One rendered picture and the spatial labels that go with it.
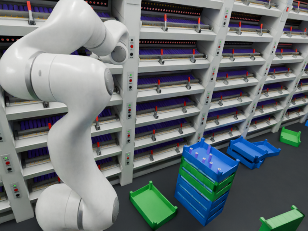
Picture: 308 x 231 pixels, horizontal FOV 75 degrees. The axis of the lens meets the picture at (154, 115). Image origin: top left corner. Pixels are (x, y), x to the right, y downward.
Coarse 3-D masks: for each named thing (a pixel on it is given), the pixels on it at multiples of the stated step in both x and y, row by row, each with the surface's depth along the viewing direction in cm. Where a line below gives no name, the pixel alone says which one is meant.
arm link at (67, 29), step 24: (72, 0) 43; (48, 24) 40; (72, 24) 42; (96, 24) 49; (24, 48) 39; (48, 48) 43; (72, 48) 46; (0, 72) 38; (24, 72) 37; (24, 96) 40
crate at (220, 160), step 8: (192, 144) 140; (200, 144) 146; (208, 144) 142; (184, 152) 134; (192, 152) 141; (200, 152) 141; (216, 152) 138; (192, 160) 130; (200, 160) 133; (216, 160) 135; (224, 160) 134; (232, 160) 129; (200, 168) 126; (208, 168) 120; (216, 168) 128; (224, 168) 128; (232, 168) 122; (216, 176) 117; (224, 176) 119
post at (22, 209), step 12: (0, 96) 94; (0, 108) 95; (0, 120) 97; (0, 144) 102; (12, 144) 104; (12, 156) 107; (0, 168) 107; (12, 180) 113; (24, 180) 119; (24, 192) 120; (12, 204) 119; (24, 204) 123; (24, 216) 127
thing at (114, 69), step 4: (0, 44) 98; (4, 44) 98; (8, 44) 99; (80, 52) 116; (84, 52) 117; (0, 56) 96; (100, 60) 116; (104, 64) 114; (108, 64) 115; (112, 64) 116; (108, 68) 113; (112, 68) 114; (116, 68) 115; (120, 68) 116; (112, 72) 116; (116, 72) 117; (120, 72) 118
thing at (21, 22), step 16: (0, 0) 91; (16, 0) 94; (32, 0) 96; (48, 0) 100; (96, 0) 109; (0, 16) 85; (16, 16) 89; (32, 16) 88; (48, 16) 94; (112, 16) 116; (0, 32) 84; (16, 32) 86
